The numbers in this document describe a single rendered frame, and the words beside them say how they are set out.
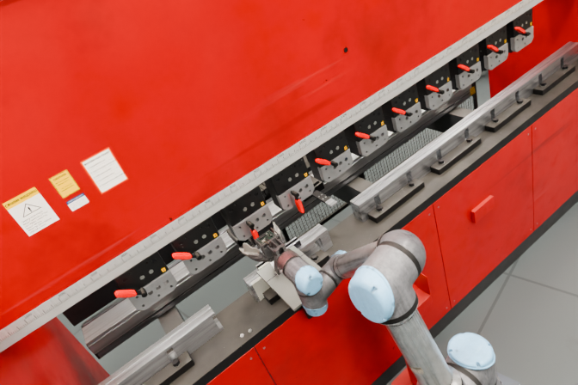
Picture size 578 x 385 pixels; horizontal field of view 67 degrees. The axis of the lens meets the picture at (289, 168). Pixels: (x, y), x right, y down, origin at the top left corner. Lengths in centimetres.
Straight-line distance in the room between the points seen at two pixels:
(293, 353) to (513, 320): 126
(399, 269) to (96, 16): 96
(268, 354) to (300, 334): 15
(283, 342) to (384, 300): 87
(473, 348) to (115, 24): 128
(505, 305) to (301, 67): 177
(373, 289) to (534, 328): 171
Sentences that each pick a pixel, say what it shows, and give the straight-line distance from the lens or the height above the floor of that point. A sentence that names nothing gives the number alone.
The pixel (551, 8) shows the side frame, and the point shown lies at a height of 114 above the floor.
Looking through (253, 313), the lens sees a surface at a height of 88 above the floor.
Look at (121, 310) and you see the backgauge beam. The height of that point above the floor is 98.
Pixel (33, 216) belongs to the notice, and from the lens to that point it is 136.
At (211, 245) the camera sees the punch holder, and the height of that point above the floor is 124.
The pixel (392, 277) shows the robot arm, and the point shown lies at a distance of 102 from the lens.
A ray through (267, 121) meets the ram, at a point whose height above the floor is 154.
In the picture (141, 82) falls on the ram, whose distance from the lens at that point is 131.
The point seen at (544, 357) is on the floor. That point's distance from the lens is 255.
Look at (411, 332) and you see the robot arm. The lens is 112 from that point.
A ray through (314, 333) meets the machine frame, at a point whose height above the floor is 67.
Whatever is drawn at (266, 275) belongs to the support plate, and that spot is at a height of 100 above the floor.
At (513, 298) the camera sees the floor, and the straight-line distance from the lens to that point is 275.
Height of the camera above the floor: 214
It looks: 31 degrees down
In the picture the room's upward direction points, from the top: 21 degrees counter-clockwise
